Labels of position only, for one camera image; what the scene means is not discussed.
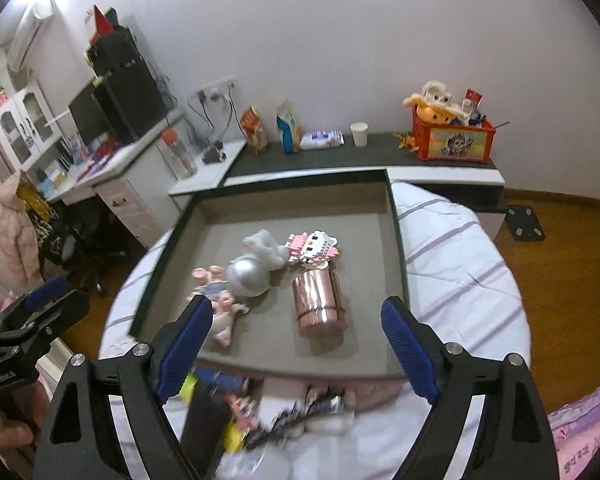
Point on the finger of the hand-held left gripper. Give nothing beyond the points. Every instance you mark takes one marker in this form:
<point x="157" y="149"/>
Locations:
<point x="55" y="315"/>
<point x="47" y="292"/>

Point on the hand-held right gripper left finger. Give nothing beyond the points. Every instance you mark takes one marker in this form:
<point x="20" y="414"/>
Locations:
<point x="185" y="350"/>

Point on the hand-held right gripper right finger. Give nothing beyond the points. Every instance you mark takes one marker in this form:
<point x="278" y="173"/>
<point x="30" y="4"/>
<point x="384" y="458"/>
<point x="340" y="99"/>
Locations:
<point x="410" y="350"/>

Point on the large black shallow tray box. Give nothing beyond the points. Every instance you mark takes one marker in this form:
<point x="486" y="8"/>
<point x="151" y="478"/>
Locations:
<point x="330" y="230"/>

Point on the person's left hand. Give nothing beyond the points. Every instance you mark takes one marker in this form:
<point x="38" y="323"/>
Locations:
<point x="2" y="432"/>

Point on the dark blue flat item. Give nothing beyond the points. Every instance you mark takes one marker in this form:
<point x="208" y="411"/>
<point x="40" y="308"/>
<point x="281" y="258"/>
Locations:
<point x="225" y="381"/>

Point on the black office chair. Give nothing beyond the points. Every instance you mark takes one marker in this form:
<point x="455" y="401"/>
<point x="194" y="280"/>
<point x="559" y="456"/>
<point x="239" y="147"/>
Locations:
<point x="80" y="250"/>

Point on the pink padded jacket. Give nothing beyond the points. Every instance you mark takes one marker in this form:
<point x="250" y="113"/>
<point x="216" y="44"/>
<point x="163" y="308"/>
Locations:
<point x="20" y="240"/>

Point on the pink pig doll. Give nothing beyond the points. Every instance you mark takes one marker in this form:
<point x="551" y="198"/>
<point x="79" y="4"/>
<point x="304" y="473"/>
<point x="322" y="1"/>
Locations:
<point x="207" y="276"/>

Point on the yellow patterned garment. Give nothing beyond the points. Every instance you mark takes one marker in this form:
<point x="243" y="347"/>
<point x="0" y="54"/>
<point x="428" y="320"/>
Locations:
<point x="37" y="205"/>

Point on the rose gold metal cylinder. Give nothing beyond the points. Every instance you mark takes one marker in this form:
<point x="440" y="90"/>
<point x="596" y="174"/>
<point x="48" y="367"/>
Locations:
<point x="317" y="305"/>

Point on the white desk with drawers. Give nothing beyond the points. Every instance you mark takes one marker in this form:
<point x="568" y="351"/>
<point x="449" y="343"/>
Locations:
<point x="125" y="200"/>

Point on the pile of colourful stationery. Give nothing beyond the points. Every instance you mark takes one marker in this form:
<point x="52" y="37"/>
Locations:
<point x="85" y="155"/>

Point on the pink white block toy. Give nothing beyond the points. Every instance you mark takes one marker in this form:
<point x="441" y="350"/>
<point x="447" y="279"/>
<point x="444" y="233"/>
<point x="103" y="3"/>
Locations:
<point x="310" y="247"/>

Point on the white glass door cabinet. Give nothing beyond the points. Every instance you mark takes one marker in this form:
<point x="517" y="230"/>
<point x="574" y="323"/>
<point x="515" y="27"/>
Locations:
<point x="35" y="125"/>

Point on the black floor scale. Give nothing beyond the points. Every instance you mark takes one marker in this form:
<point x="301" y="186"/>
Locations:
<point x="525" y="222"/>

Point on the small white nightstand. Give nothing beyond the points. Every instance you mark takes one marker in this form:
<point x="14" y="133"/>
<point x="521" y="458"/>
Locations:
<point x="215" y="172"/>

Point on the black computer monitor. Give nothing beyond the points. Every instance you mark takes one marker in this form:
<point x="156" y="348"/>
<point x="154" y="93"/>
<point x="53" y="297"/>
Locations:
<point x="87" y="115"/>

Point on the pink patterned blanket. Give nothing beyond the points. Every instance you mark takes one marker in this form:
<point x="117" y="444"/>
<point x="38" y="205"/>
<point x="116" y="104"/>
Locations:
<point x="580" y="425"/>

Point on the clear bottle with orange lid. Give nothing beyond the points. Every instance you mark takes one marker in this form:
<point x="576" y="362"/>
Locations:
<point x="180" y="160"/>

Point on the low cabinet with dark top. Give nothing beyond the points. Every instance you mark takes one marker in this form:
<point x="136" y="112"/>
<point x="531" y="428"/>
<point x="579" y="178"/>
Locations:
<point x="380" y="157"/>

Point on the black cylindrical device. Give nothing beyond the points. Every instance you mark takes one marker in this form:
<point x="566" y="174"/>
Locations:
<point x="214" y="154"/>

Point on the small pink doll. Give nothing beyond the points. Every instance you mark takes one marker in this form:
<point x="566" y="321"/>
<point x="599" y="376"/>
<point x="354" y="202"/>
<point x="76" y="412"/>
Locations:
<point x="2" y="96"/>

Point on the small orange toy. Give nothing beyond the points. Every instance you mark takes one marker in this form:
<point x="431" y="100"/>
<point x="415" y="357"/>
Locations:
<point x="407" y="141"/>

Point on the red plastic crate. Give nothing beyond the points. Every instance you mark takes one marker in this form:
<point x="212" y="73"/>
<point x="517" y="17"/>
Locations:
<point x="455" y="142"/>

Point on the black computer tower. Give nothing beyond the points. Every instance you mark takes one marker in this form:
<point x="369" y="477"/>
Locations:
<point x="130" y="90"/>

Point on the white paper cup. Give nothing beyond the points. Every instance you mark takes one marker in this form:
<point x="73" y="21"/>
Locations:
<point x="360" y="135"/>

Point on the wet wipes pack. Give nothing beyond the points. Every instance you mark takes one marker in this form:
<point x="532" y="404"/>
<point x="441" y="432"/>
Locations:
<point x="322" y="140"/>

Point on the orange snack bag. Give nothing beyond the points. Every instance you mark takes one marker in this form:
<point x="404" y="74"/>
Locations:
<point x="255" y="132"/>

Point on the yellow plush toy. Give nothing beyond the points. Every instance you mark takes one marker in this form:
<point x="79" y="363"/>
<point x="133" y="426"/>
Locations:
<point x="432" y="112"/>

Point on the white air conditioner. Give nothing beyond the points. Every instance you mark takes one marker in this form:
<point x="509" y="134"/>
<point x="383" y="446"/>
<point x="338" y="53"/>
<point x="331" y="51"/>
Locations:
<point x="27" y="35"/>

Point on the small red white box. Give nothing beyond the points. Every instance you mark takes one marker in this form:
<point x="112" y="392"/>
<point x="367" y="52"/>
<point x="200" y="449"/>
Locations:
<point x="472" y="99"/>

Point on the cream plush toy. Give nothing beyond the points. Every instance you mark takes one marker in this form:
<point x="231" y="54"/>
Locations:
<point x="432" y="91"/>

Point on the red pointed box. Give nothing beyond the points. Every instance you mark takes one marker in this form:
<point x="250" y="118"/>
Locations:
<point x="102" y="20"/>

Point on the white wall socket strip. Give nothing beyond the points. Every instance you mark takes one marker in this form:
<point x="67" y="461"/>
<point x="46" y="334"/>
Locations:
<point x="215" y="87"/>

